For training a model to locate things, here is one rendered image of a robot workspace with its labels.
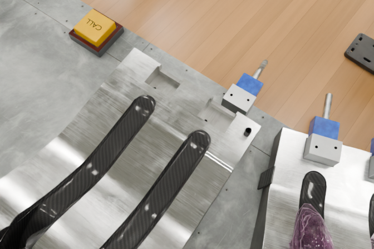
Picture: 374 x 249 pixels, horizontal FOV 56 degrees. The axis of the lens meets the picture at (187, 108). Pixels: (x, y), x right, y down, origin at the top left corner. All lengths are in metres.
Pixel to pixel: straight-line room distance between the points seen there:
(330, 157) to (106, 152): 0.36
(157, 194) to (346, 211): 0.30
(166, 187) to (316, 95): 0.36
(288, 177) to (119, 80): 0.32
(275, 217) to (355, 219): 0.13
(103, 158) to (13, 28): 0.39
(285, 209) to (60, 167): 0.35
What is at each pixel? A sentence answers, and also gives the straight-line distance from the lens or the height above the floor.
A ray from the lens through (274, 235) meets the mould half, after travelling 0.55.
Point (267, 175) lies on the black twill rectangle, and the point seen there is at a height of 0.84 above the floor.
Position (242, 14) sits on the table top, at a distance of 0.81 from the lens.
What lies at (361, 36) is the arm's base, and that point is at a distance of 0.85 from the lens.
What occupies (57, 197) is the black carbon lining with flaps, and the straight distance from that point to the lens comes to 0.55.
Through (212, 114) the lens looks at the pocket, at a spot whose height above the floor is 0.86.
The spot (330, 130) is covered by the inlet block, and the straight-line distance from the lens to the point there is 0.64.
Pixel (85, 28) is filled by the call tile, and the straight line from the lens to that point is 0.75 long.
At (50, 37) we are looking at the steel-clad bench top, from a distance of 0.80.
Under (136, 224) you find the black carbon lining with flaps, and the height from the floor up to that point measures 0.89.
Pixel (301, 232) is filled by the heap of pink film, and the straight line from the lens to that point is 0.56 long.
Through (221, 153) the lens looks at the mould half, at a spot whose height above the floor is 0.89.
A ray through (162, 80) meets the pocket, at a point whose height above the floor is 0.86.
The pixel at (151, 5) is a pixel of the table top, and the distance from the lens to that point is 0.82.
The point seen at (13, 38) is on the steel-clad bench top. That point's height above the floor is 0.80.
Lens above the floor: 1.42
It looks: 66 degrees down
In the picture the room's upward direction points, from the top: 3 degrees clockwise
